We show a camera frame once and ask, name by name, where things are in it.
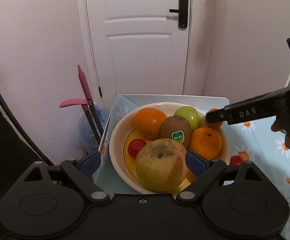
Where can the large orange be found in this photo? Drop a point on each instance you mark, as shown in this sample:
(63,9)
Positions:
(148,121)
(206,142)

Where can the green apple in bowl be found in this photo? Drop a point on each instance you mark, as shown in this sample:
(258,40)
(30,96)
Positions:
(190,114)

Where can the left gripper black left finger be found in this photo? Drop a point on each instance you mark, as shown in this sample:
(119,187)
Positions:
(80,173)

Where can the white panel door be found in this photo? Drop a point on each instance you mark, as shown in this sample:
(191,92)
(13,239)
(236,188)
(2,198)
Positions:
(136,47)

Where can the cream oval fruit bowl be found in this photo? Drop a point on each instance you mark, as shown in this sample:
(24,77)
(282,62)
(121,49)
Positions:
(124,133)

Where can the pink handled mop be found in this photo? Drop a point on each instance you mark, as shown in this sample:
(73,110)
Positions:
(87,105)

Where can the light blue daisy tablecloth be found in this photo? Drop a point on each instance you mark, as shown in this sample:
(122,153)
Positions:
(254,141)

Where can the red cherry tomato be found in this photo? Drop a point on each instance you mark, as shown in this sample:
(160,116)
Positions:
(135,146)
(236,160)

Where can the black door handle lock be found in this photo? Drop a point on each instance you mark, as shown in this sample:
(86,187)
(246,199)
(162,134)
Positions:
(182,12)

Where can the large orange far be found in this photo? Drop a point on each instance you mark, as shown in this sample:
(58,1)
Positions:
(148,121)

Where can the brown kiwi with sticker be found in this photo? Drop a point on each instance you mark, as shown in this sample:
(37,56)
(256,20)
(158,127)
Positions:
(176,128)

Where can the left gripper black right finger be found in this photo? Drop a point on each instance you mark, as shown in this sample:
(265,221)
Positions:
(205,171)

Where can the white chair back left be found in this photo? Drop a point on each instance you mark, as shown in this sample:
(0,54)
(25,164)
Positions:
(200,102)

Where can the large orange near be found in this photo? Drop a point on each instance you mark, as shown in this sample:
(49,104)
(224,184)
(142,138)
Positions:
(206,142)

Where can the small mandarin orange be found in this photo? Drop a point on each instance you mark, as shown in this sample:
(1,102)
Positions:
(216,125)

